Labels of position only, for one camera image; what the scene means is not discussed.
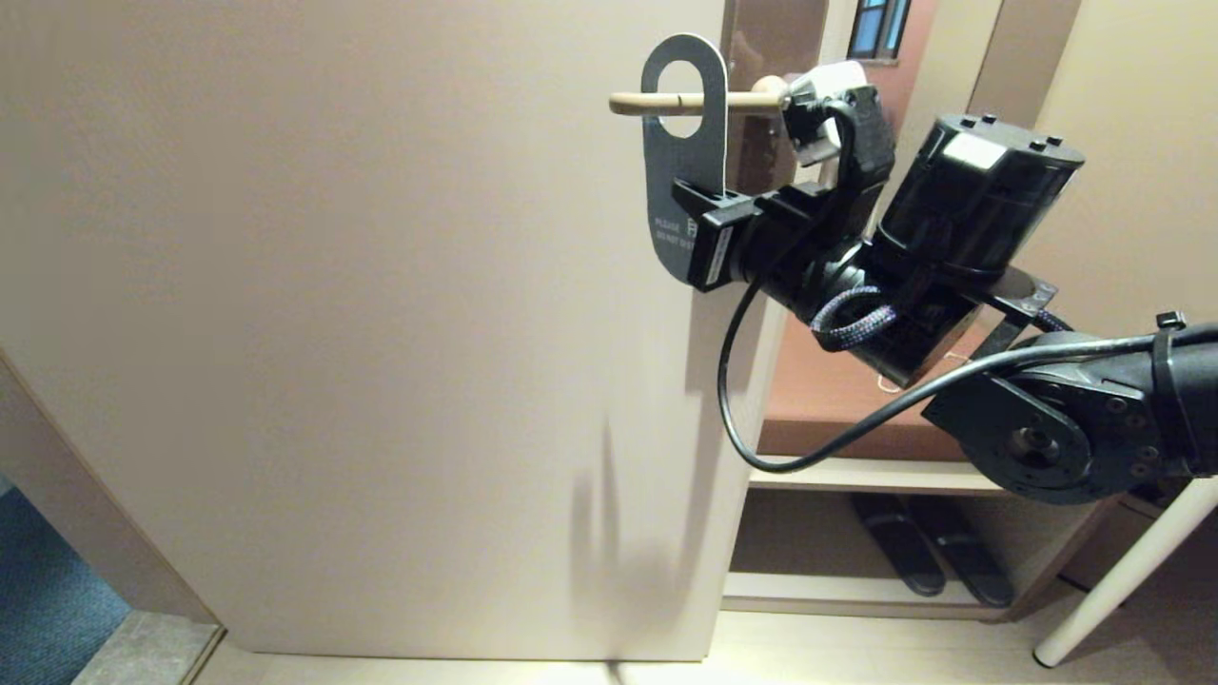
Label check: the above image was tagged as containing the white bench seat board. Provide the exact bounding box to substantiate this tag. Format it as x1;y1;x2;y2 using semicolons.
748;455;1010;496

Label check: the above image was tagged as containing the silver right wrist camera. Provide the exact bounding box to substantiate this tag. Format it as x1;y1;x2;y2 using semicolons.
785;60;870;108

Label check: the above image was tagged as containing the white table leg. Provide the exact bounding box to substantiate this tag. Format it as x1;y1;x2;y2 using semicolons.
1032;476;1218;670

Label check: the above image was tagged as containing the blue and white door hanger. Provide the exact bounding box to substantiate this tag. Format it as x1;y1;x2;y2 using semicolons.
640;33;731;286

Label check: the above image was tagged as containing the black slipper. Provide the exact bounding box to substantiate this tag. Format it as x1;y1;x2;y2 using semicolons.
909;495;1016;610
850;493;948;599

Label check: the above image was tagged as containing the brown bench seat cushion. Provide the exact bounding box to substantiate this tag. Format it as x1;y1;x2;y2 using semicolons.
758;309;1010;464

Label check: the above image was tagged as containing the wall mirror brown frame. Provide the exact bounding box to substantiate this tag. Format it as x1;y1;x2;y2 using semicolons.
828;0;1083;286

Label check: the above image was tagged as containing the black right camera mount bracket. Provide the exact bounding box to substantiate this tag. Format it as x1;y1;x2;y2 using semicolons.
782;84;897;239

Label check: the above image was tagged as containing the white wire clothes hanger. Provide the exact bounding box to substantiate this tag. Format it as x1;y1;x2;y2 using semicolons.
876;352;973;394

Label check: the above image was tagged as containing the beige lever door handle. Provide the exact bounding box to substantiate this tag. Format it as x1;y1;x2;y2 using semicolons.
609;78;793;118

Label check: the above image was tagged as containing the braided right arm cable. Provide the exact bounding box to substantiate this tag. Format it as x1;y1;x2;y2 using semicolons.
811;285;900;351

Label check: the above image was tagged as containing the white bench base board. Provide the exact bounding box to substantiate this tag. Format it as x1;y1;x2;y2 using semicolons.
720;572;1012;624

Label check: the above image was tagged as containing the beige room door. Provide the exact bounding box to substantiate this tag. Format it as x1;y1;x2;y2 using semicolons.
0;0;855;664

